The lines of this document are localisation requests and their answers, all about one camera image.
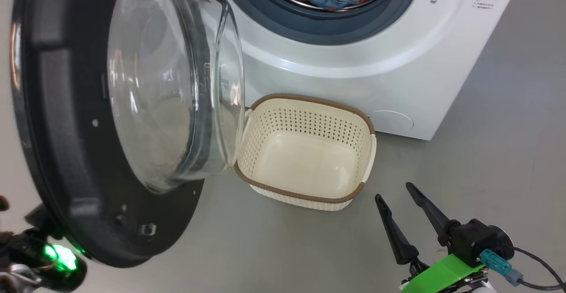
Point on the teal right camera connector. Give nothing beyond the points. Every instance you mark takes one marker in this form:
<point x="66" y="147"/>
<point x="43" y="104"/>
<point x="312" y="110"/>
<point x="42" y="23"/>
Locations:
<point x="499" y="266"/>

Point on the white front-load washing machine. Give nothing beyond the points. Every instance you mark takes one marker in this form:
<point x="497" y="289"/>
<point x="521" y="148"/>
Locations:
<point x="420" y="72"/>

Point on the black round glass washer door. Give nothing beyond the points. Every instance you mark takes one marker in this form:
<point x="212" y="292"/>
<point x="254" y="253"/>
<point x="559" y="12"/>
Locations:
<point x="66" y="151"/>

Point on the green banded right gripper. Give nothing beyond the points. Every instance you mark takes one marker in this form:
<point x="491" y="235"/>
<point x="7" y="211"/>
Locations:
<point x="442" y="275"/>

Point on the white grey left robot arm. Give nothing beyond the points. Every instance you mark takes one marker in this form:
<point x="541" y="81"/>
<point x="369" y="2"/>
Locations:
<point x="15" y="279"/>

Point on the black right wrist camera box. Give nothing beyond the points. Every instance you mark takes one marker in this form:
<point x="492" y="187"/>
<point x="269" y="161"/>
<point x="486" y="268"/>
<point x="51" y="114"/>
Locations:
<point x="477" y="240"/>

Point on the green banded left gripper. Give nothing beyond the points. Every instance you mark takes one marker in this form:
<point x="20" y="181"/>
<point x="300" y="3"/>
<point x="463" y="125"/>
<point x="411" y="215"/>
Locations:
<point x="57" y="262"/>

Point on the cream perforated laundry basket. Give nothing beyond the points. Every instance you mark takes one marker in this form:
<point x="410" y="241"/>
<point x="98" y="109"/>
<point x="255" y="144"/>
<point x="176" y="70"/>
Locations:
<point x="305" y="160"/>

